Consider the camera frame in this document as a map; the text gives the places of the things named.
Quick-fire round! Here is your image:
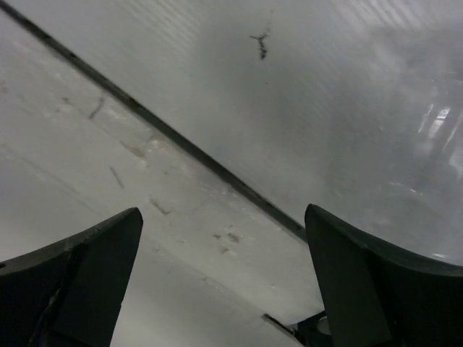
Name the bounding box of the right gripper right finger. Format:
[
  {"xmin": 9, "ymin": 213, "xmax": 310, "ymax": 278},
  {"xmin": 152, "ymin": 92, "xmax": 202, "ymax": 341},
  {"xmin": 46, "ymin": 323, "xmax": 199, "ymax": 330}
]
[{"xmin": 305, "ymin": 204, "xmax": 462, "ymax": 346}]

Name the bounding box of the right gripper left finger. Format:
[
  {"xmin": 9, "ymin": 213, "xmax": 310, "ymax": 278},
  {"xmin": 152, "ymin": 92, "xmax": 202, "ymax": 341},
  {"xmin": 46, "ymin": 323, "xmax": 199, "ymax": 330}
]
[{"xmin": 1, "ymin": 207, "xmax": 143, "ymax": 346}]

